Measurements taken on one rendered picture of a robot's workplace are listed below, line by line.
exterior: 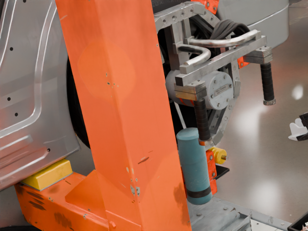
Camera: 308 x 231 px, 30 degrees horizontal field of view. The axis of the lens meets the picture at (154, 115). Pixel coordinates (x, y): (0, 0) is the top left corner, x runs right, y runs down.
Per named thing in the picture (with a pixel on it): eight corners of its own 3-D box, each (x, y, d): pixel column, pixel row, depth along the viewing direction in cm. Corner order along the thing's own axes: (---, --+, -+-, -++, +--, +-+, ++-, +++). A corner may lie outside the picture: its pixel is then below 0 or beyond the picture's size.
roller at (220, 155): (178, 146, 243) (176, 134, 241) (233, 162, 222) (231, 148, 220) (168, 152, 240) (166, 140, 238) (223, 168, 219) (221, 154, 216)
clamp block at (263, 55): (251, 57, 201) (250, 43, 199) (273, 60, 195) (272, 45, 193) (243, 62, 198) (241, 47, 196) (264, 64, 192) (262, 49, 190)
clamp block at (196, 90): (186, 91, 181) (183, 76, 179) (207, 96, 175) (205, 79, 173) (175, 97, 178) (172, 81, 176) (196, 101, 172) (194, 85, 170)
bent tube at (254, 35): (218, 35, 208) (214, 6, 204) (261, 38, 194) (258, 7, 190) (185, 49, 197) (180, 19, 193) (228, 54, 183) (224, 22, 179)
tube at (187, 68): (180, 52, 196) (175, 21, 192) (224, 56, 182) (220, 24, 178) (143, 68, 185) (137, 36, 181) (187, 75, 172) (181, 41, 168)
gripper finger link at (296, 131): (282, 124, 186) (305, 117, 179) (290, 140, 186) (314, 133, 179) (277, 128, 184) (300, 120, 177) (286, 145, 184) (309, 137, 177)
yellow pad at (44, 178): (51, 164, 202) (47, 151, 200) (74, 173, 192) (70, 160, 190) (18, 181, 193) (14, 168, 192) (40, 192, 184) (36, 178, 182)
